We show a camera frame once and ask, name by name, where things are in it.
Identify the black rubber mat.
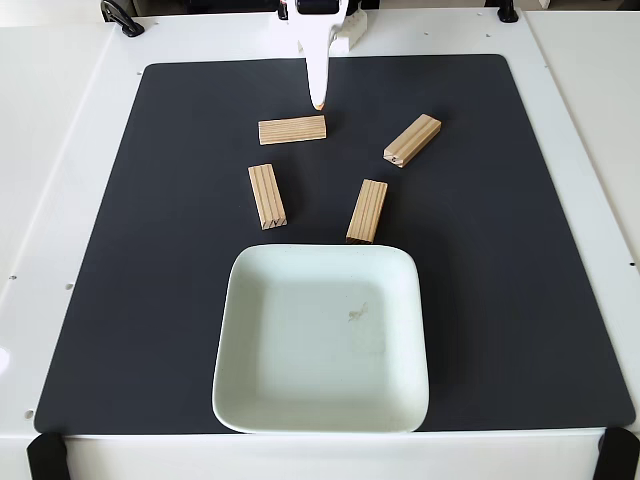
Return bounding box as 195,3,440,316
33,53,637,435

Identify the pale green square plate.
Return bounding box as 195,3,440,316
211,243,431,435

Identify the large black table clamp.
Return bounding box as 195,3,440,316
99,0,146,39

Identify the black corner bracket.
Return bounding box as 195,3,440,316
26,431,69,480
594,427,640,480

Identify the grooved wooden block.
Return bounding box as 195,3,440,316
258,114,328,147
382,113,443,171
247,163,289,232
345,178,389,245

